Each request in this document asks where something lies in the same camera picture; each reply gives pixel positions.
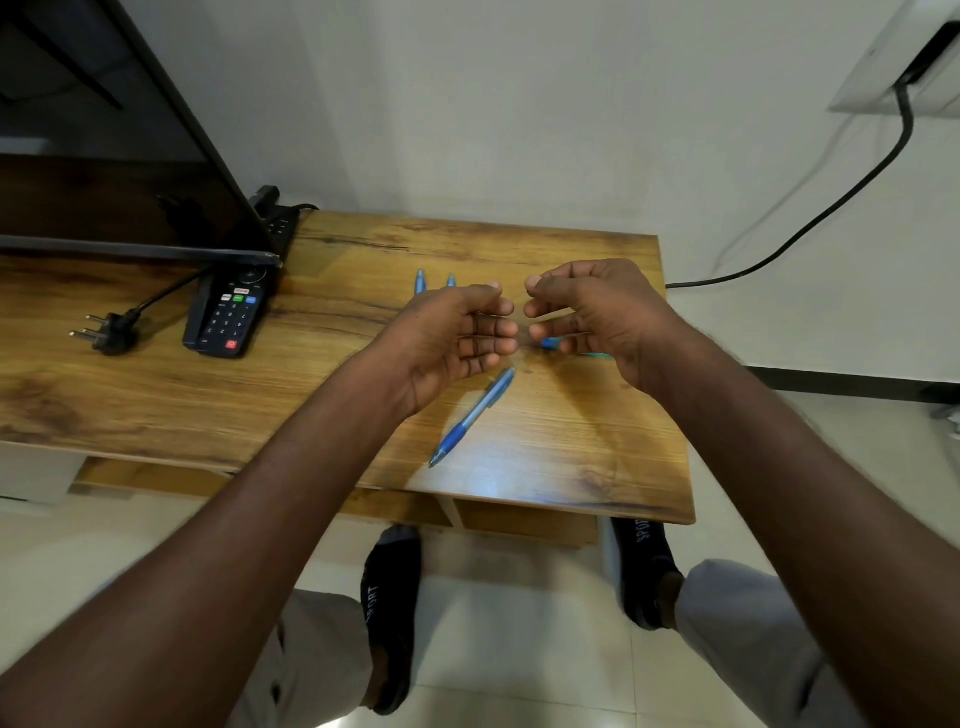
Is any person's right forearm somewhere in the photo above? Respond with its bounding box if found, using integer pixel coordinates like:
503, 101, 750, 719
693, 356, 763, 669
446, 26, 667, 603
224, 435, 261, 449
648, 337, 960, 728

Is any black remote control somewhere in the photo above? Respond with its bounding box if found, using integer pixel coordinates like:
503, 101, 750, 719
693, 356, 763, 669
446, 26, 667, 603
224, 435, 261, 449
182, 263, 275, 360

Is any black wall cable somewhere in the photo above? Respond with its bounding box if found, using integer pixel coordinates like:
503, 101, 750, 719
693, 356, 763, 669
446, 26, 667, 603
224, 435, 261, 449
665, 22, 960, 291

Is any black television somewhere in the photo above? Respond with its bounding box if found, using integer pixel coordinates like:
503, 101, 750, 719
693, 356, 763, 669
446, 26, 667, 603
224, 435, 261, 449
0, 0, 283, 268

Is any teal lead refill tube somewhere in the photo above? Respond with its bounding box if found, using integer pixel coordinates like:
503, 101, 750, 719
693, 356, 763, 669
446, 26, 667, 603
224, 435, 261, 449
541, 336, 615, 361

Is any black power strip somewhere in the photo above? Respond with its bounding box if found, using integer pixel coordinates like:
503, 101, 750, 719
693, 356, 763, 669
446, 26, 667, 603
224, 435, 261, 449
249, 185, 301, 256

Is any person's right black sock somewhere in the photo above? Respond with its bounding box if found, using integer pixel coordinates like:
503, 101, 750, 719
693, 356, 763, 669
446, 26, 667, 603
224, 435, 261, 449
611, 517, 685, 633

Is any black power plug with cable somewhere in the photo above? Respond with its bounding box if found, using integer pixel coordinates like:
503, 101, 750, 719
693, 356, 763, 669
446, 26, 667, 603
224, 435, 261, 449
69, 268, 211, 358

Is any person's left black sock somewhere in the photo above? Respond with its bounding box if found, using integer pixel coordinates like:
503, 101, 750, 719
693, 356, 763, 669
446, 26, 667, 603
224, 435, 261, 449
359, 524, 424, 718

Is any person's black sock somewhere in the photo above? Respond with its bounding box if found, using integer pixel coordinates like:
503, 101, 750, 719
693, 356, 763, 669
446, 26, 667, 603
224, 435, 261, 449
611, 517, 685, 633
359, 524, 424, 718

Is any person's right hand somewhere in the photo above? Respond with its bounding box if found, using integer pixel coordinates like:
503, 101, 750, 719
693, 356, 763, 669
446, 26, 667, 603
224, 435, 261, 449
523, 258, 706, 399

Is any person's left hand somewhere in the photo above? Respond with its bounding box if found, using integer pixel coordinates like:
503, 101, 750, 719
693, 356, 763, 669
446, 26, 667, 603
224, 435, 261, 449
359, 281, 520, 420

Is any person's left grey trouser leg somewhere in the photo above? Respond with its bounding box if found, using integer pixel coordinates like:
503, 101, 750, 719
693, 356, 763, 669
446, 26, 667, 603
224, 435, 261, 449
224, 588, 374, 728

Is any person's right grey trouser leg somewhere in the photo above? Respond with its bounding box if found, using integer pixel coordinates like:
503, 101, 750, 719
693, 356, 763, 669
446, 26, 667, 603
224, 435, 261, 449
674, 558, 871, 728

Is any white wall socket panel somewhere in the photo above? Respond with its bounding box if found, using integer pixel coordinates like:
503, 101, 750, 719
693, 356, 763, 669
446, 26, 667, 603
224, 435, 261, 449
828, 0, 960, 118

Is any person's grey trouser leg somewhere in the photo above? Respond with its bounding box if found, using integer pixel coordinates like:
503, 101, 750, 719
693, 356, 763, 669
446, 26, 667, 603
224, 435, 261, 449
674, 558, 871, 728
224, 588, 374, 728

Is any person's left forearm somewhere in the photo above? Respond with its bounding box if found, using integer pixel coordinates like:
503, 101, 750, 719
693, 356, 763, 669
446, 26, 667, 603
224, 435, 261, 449
0, 348, 418, 728

